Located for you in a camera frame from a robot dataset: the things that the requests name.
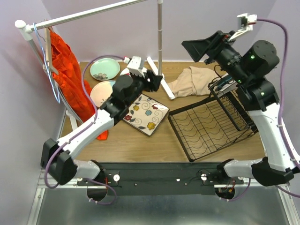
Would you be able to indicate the green round plate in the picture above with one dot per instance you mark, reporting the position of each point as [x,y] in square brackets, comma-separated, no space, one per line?
[104,69]

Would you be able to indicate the orange garment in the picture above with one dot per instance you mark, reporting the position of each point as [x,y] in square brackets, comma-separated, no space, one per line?
[69,78]

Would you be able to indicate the cream and teal plate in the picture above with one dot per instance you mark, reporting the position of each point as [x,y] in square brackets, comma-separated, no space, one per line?
[101,92]

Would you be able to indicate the black mounting rail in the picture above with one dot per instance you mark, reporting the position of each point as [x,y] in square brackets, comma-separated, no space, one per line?
[159,178]

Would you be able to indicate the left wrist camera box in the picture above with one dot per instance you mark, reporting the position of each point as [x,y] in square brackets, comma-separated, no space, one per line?
[135,65]

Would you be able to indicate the wooden clip hanger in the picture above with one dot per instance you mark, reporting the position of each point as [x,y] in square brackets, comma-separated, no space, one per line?
[48,51]

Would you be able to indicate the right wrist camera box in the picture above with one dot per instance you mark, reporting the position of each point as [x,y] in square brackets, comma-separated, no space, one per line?
[245,24]

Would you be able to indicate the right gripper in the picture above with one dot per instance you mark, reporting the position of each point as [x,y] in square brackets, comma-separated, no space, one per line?
[198,48]

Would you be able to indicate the white clothes rack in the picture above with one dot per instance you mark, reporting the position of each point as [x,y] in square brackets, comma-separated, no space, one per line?
[26,30]

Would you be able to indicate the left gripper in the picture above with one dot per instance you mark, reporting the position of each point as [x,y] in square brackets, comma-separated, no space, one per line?
[155,80]

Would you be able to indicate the blue wire hanger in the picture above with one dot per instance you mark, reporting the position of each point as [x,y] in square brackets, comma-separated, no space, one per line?
[55,89]

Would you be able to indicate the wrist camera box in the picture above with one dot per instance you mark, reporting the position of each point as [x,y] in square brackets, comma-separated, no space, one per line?
[135,65]
[245,24]

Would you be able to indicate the square leaf pattern plate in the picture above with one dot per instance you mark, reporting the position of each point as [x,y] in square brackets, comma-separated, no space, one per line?
[145,114]

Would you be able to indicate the white blue rimmed plate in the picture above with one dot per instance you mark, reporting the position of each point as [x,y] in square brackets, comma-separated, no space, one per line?
[125,72]

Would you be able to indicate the teal round plate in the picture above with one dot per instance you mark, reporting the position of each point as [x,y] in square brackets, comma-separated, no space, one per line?
[221,86]

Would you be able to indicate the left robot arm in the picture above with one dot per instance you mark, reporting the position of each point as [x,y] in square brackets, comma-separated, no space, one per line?
[58,157]

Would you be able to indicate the beige cloth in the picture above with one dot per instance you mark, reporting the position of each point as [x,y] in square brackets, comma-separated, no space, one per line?
[193,81]

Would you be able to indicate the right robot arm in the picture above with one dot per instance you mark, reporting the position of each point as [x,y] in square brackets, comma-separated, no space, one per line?
[260,99]

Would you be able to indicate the black wire dish rack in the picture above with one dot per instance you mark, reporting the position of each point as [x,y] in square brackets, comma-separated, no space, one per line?
[212,124]

